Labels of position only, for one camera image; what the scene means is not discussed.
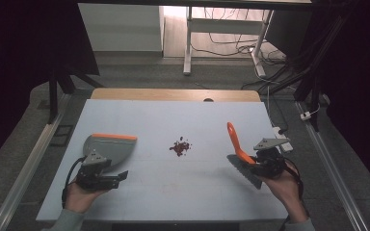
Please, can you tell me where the tangle of floor cables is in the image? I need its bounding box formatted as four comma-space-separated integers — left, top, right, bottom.
191, 7, 287, 65

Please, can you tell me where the aluminium rail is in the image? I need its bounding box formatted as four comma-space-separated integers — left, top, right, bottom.
0, 92, 72, 231
294, 100, 370, 231

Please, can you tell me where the white cabinet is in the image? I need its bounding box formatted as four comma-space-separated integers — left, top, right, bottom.
77, 3, 166, 53

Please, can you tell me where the grey dustpan with orange edge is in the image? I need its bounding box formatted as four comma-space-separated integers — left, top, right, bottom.
82, 133, 139, 168

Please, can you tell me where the white power strip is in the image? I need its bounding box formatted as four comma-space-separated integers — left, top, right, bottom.
272, 126, 294, 153

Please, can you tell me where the white desk frame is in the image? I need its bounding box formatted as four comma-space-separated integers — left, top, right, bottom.
182, 5, 275, 78

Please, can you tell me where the orange brush with grey bristles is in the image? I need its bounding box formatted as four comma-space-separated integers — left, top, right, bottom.
225, 121, 264, 191

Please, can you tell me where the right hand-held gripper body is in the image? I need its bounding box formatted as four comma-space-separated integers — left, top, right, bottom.
252, 137, 291, 180

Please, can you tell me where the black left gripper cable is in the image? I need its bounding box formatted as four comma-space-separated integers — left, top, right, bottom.
61, 156, 88, 210

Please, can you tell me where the person's left hand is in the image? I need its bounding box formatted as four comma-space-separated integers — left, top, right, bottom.
64, 181, 109, 215

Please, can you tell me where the wooden table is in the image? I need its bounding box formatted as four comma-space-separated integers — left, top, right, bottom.
90, 88, 262, 103

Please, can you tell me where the black floor frame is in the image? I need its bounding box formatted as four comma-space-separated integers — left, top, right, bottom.
49, 123, 75, 148

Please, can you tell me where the person's right hand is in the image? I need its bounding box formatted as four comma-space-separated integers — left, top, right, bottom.
260, 162, 304, 210

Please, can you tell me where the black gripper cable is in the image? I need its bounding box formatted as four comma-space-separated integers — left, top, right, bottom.
61, 156, 88, 210
282, 156, 311, 231

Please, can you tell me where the pile of red scraps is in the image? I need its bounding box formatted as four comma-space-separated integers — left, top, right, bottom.
169, 136, 192, 158

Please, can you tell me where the black metal stand with cables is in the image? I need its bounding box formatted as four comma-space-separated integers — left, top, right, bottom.
241, 9, 355, 133

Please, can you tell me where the black curtain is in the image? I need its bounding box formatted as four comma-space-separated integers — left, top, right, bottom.
314, 0, 370, 198
0, 0, 101, 176

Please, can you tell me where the white board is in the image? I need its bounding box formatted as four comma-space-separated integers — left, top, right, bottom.
36, 98, 290, 223

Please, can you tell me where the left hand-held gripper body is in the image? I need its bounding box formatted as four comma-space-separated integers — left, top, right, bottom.
75, 149, 113, 192

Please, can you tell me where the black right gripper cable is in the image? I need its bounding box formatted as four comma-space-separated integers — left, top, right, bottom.
282, 156, 311, 231

